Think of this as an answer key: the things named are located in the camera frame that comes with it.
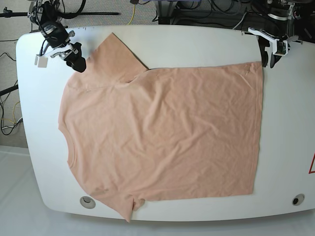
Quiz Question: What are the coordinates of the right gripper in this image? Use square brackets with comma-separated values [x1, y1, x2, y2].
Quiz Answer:
[42, 22, 86, 72]

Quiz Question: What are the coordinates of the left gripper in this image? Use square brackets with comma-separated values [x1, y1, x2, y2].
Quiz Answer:
[257, 30, 299, 68]

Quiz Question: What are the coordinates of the peach pink T-shirt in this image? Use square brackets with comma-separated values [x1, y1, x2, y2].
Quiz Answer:
[58, 34, 263, 221]

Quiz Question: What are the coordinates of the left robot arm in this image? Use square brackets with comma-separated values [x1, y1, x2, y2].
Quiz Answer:
[248, 0, 299, 68]

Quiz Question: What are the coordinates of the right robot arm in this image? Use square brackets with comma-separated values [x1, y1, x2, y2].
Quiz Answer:
[28, 0, 86, 73]

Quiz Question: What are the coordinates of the red triangle sticker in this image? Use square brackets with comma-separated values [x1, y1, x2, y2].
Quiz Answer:
[309, 155, 315, 174]

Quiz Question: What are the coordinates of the left grey table grommet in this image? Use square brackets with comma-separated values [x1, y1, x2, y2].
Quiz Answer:
[80, 196, 96, 209]

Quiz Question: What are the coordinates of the right black table grommet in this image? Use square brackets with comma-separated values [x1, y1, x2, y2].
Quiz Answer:
[292, 194, 305, 206]

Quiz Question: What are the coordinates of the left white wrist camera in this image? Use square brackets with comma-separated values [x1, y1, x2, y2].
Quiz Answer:
[272, 39, 288, 57]

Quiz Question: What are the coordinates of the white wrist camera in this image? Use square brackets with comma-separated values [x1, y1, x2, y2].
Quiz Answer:
[34, 55, 48, 68]
[272, 39, 288, 57]

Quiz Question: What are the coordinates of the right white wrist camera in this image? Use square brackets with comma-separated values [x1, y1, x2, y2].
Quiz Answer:
[34, 55, 48, 68]

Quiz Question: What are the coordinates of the white cable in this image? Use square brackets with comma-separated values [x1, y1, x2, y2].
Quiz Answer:
[232, 11, 248, 30]

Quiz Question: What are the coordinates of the yellow cable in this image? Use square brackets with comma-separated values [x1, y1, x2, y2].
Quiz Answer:
[128, 3, 137, 25]

